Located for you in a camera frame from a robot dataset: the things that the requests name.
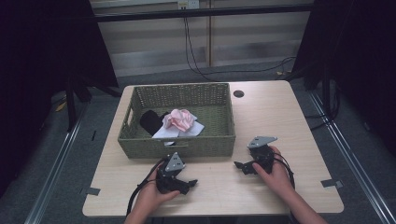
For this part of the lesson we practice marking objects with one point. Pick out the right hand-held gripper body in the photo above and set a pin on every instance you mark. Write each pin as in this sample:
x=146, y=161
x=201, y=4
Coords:
x=262, y=154

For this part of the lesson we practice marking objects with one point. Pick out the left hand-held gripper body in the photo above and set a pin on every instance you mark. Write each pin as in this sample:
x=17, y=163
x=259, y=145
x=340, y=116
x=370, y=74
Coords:
x=169, y=177

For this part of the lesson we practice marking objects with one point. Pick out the person's right hand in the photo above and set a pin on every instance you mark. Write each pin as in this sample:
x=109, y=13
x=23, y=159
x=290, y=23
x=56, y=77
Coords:
x=275, y=177

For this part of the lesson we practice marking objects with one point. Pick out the person's left hand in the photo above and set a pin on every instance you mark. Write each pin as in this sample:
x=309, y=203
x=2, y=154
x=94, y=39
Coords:
x=149, y=199

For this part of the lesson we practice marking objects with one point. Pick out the green woven basket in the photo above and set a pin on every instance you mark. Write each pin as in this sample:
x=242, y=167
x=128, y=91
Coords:
x=214, y=146

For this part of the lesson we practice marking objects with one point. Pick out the white cloth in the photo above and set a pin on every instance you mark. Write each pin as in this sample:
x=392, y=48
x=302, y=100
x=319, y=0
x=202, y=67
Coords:
x=166, y=132

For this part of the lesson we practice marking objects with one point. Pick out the pink cloth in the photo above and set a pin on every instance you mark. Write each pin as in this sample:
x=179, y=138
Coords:
x=180, y=119

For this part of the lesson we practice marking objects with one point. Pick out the black cloth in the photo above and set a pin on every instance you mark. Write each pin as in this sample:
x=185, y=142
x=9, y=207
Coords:
x=150, y=122

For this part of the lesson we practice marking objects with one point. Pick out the grey tape piece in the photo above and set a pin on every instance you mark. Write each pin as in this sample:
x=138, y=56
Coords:
x=92, y=191
x=331, y=183

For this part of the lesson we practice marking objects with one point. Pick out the black metal stand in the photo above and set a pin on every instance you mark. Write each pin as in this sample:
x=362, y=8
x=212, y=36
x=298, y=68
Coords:
x=71, y=102
x=327, y=90

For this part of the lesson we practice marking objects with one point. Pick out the black curtain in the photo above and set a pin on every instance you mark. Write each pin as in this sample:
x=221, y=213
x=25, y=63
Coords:
x=355, y=56
x=46, y=62

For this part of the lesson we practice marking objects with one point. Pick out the black horizontal bar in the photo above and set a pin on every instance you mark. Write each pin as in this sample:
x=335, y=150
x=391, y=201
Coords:
x=202, y=13

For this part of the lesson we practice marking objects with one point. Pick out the metal floor rail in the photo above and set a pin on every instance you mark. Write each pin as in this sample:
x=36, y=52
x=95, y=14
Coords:
x=53, y=174
x=351, y=155

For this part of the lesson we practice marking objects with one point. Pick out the white wall socket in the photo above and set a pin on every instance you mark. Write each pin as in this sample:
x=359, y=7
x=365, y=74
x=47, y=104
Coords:
x=188, y=4

